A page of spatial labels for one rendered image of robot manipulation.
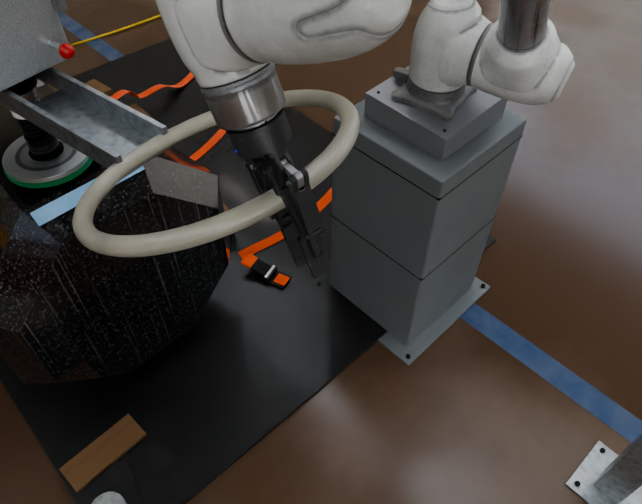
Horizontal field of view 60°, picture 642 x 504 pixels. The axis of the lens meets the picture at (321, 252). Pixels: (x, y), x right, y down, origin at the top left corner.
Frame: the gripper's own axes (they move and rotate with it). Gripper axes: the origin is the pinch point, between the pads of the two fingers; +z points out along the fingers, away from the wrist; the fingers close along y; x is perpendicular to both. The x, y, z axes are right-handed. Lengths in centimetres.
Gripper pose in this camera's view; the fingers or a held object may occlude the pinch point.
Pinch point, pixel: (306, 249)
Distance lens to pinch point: 78.8
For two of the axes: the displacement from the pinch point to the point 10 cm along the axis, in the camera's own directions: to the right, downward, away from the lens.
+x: -7.8, 5.3, -3.3
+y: -5.5, -3.2, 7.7
